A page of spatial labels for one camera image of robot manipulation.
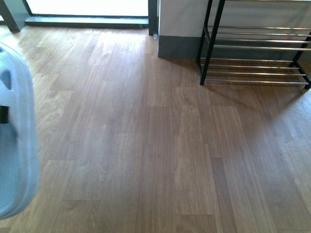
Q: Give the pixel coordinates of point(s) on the left window with dark frame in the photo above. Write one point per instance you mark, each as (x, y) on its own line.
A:
(105, 14)

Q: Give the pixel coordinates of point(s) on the light blue slipper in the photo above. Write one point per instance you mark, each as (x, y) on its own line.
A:
(19, 158)

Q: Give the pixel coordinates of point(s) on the black metal shoe rack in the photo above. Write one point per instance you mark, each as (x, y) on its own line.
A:
(255, 41)

